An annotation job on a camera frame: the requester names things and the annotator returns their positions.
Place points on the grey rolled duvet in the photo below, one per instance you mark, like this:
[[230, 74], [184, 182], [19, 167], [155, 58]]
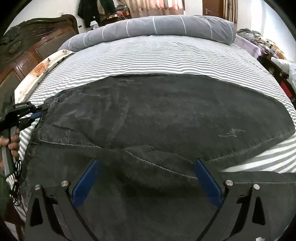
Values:
[[205, 27]]

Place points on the purple cloth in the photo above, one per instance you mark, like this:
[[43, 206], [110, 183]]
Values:
[[248, 46]]

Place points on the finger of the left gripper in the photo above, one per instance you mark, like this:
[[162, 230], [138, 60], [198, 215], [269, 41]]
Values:
[[36, 115], [42, 107]]

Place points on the grey white striped bed sheet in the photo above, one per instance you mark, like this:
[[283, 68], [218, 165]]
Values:
[[176, 55]]

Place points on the brown wooden door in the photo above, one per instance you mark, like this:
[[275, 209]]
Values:
[[213, 8]]

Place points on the green sleeve left forearm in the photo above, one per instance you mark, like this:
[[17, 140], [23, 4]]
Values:
[[5, 199]]

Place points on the pink window curtain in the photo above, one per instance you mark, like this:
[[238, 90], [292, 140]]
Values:
[[141, 8]]

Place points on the pile of clothes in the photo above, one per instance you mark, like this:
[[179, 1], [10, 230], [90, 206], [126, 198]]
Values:
[[267, 46]]

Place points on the left hand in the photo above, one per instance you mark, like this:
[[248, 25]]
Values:
[[13, 144]]

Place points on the white dotted cloth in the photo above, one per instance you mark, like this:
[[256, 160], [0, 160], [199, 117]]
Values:
[[289, 68]]

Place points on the dark wooden headboard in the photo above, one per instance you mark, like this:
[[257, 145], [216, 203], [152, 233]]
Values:
[[27, 44]]

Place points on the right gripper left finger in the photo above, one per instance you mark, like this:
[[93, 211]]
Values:
[[52, 212]]

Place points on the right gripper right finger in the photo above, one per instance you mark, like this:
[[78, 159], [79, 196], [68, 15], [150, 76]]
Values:
[[240, 215]]

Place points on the floral white pillow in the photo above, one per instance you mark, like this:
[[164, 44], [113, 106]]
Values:
[[37, 74]]

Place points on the black denim pants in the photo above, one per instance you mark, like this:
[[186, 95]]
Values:
[[147, 131]]

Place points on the dark hanging clothes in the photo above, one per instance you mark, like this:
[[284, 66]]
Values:
[[91, 10]]

